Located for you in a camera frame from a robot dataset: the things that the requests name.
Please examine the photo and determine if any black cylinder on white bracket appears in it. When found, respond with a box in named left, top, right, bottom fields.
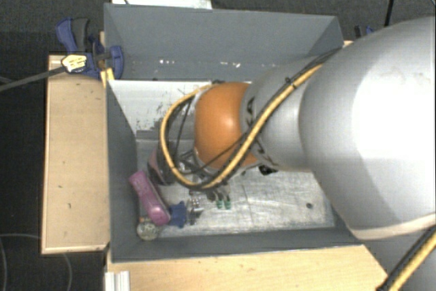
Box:
left=258, top=162, right=279, bottom=177

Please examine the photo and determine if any clear glass ball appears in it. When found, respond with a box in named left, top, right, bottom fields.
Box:
left=136, top=217, right=161, bottom=242

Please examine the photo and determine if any grey metal bin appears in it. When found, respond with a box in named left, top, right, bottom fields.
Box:
left=103, top=2, right=345, bottom=263

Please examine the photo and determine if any pale wood flat board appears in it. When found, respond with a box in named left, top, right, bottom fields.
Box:
left=40, top=54, right=112, bottom=255

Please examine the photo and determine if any blue toy figure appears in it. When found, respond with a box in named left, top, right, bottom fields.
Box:
left=168, top=200, right=189, bottom=229

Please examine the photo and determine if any purple flat oblong brush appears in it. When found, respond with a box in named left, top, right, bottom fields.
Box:
left=128, top=170, right=172, bottom=226

